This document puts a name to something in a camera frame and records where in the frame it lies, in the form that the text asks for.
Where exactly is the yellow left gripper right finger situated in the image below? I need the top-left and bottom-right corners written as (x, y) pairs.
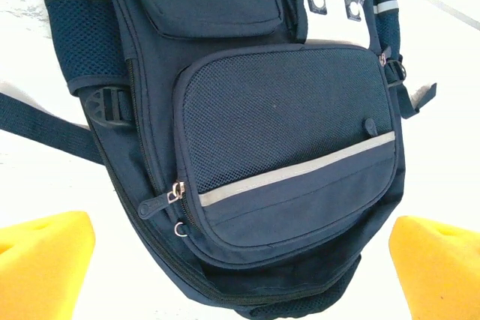
top-left (388, 216), bottom-right (480, 320)

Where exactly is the navy blue student backpack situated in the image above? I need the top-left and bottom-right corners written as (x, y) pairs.
top-left (0, 0), bottom-right (438, 320)

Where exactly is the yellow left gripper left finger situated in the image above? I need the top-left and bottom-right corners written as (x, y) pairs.
top-left (0, 210), bottom-right (96, 320)

